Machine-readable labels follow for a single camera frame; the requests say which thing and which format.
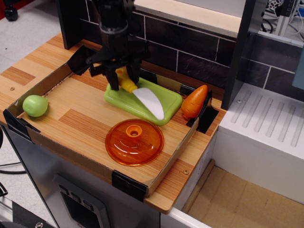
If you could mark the cardboard fence with black tape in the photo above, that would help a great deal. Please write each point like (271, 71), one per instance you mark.
(78, 119)

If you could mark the yellow handled white toy knife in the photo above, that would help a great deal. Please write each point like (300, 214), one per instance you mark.
(146, 96)

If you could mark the white sink drainer unit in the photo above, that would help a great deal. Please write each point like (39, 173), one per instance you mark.
(261, 140)

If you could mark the orange transparent pot lid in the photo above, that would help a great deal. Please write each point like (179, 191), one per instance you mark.
(134, 142)

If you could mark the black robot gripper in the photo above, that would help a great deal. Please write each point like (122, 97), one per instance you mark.
(118, 49)

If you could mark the green plastic cutting board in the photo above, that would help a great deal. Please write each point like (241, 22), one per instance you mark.
(170, 101)

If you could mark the green toy pear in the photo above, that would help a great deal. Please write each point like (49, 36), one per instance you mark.
(35, 105)

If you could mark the orange toy carrot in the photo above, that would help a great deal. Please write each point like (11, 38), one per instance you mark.
(193, 104)

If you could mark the black chair caster wheel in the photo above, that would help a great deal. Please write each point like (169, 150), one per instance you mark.
(11, 13)

